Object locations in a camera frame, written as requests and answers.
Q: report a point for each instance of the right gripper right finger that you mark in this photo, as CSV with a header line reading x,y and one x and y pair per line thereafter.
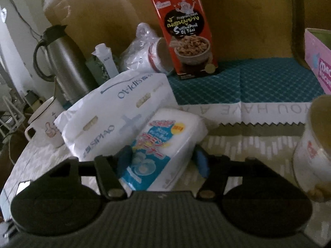
x,y
212,169

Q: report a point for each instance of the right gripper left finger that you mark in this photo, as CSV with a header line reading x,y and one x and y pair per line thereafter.
x,y
109,170

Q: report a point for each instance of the white blue sponge pack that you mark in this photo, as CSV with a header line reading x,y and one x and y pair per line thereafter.
x,y
162,150

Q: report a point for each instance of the white tissue pack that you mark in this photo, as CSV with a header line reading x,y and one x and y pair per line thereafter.
x,y
111,116

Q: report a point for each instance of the white enamel mug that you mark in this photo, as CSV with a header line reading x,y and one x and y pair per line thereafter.
x,y
42,121

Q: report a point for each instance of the teal quilted mat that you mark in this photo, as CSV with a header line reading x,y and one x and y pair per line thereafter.
x,y
254,91

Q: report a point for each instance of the steel thermos jug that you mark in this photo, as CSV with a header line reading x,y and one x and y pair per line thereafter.
x,y
67,63

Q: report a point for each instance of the white round snack can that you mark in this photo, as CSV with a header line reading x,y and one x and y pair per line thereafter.
x,y
311,158

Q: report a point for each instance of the small white tube box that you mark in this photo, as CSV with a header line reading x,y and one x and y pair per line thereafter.
x,y
104,54

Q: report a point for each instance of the paper cups in bag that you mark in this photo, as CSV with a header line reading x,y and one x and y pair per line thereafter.
x,y
148,53

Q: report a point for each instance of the brown cardboard sheet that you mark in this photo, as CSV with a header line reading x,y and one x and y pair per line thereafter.
x,y
241,29

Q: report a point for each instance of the pink macaron tin box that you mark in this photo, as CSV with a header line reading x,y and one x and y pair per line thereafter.
x,y
317,55

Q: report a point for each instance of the red snack box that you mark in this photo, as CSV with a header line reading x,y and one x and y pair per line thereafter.
x,y
188,37

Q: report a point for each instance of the brown chair back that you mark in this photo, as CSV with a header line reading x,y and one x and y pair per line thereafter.
x,y
307,14

